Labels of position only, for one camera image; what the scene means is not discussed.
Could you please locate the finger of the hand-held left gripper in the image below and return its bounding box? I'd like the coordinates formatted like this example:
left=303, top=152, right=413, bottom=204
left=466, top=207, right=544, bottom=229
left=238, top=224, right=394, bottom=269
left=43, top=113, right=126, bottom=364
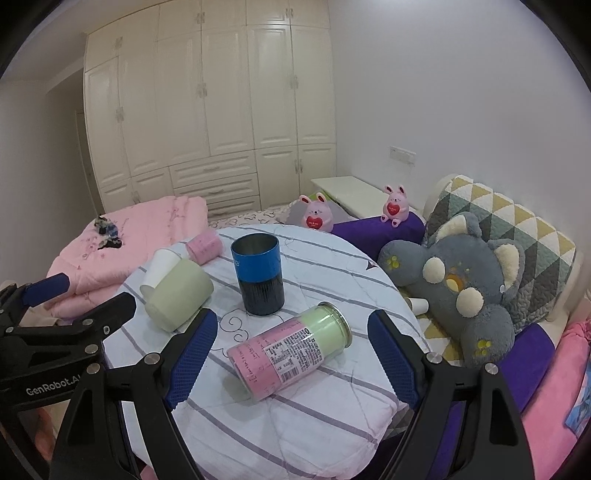
left=0, top=272, right=73, bottom=324
left=58, top=292, right=137, bottom=345

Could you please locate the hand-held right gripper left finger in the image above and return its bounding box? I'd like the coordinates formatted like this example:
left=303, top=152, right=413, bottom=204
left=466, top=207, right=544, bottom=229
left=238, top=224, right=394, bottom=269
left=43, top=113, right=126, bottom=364
left=54, top=308, right=219, bottom=480

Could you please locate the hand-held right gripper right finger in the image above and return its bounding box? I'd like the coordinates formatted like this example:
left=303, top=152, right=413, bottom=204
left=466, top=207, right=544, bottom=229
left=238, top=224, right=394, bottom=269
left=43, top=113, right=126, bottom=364
left=368, top=309, right=537, bottom=480

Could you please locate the pink and green labelled cup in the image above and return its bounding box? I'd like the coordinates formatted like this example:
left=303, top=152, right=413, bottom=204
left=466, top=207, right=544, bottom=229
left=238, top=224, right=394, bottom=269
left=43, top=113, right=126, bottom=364
left=226, top=301, right=354, bottom=400

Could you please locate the light green cup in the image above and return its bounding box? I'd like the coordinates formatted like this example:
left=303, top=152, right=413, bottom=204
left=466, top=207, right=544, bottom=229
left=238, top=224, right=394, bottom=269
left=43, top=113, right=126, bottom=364
left=145, top=257, right=215, bottom=333

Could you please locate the blue and black cup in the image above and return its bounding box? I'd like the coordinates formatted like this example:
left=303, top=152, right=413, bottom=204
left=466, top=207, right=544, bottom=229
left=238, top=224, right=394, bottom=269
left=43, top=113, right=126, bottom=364
left=230, top=233, right=284, bottom=317

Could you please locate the small dark toy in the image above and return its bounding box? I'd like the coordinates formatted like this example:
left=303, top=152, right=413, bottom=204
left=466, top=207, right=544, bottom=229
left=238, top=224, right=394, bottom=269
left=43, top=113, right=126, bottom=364
left=93, top=216, right=123, bottom=250

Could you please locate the pink quilt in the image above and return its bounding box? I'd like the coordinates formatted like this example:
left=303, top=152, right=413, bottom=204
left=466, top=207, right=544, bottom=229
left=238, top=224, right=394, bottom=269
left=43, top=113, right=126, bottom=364
left=46, top=196, right=209, bottom=320

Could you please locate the grey koala plush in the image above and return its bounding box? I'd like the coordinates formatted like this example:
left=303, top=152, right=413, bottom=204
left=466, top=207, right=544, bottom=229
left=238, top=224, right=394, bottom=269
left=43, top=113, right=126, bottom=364
left=378, top=212, right=527, bottom=369

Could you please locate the purple bolster pillow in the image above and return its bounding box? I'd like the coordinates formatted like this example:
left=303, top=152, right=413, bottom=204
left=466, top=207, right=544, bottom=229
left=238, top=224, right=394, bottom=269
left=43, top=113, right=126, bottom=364
left=331, top=212, right=426, bottom=257

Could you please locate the purple bed sheet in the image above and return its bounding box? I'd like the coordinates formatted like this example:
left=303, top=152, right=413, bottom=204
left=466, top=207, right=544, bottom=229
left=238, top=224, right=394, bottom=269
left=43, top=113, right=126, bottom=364
left=434, top=322, right=574, bottom=480

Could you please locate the heart print bed sheet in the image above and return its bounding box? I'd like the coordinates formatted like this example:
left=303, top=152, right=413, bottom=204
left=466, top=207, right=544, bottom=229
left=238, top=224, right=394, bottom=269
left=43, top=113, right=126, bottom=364
left=207, top=205, right=303, bottom=230

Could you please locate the pink rabbit toy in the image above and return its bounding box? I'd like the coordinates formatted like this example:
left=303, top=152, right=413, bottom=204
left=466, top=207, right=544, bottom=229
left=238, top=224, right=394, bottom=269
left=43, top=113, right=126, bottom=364
left=298, top=193, right=335, bottom=233
left=380, top=185, right=410, bottom=227

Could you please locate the pink fleece blanket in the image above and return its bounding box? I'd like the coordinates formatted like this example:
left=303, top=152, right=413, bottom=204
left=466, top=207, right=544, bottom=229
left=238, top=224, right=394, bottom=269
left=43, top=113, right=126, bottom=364
left=522, top=318, right=591, bottom=462

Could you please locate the white bedside table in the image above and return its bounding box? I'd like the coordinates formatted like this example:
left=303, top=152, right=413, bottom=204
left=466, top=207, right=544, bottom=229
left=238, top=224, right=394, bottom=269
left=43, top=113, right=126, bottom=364
left=310, top=175, right=423, bottom=219

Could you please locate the triangle patterned pillow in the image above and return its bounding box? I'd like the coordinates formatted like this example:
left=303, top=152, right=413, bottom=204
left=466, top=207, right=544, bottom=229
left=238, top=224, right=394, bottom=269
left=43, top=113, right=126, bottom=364
left=422, top=174, right=577, bottom=333

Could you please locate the cream wardrobe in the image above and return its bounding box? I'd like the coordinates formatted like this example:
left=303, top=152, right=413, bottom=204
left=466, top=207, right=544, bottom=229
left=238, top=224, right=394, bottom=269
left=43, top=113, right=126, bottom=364
left=83, top=0, right=338, bottom=215

